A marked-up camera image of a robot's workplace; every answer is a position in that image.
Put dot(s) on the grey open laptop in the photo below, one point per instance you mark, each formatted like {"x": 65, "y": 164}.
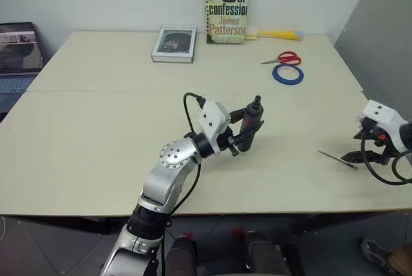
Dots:
{"x": 16, "y": 54}

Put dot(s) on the dark rounded shape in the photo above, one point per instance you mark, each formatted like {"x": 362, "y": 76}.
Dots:
{"x": 181, "y": 256}
{"x": 264, "y": 253}

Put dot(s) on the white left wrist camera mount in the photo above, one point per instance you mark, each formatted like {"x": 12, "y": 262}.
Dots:
{"x": 210, "y": 118}

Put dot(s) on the grey flat-lying book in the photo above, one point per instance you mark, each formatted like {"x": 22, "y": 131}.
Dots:
{"x": 174, "y": 42}

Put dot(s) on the dark cylindrical bottle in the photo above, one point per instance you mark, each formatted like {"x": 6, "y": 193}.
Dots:
{"x": 254, "y": 110}

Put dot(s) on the yellow brush with white sponge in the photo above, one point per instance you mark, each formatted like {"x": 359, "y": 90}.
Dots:
{"x": 277, "y": 34}

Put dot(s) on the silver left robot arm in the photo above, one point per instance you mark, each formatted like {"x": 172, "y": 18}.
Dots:
{"x": 167, "y": 173}

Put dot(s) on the grey sneaker shoe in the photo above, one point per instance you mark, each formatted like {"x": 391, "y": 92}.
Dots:
{"x": 376, "y": 255}

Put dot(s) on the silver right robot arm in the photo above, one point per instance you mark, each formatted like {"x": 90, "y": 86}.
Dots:
{"x": 407, "y": 137}

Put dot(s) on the long metal screwdriver bit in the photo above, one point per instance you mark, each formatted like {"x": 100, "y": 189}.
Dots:
{"x": 338, "y": 159}

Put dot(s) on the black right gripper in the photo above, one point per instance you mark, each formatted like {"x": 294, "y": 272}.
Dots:
{"x": 373, "y": 131}

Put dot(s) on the brown trouser leg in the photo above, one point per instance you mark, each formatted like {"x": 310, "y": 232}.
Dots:
{"x": 402, "y": 261}

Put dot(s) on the blue tape roll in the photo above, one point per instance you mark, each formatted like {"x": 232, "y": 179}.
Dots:
{"x": 277, "y": 77}

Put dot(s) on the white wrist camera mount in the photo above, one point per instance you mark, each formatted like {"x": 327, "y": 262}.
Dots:
{"x": 210, "y": 118}
{"x": 384, "y": 118}

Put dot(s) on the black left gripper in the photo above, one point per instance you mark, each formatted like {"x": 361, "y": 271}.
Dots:
{"x": 230, "y": 142}

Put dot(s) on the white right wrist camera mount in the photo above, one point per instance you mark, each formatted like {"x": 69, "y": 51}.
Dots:
{"x": 384, "y": 118}

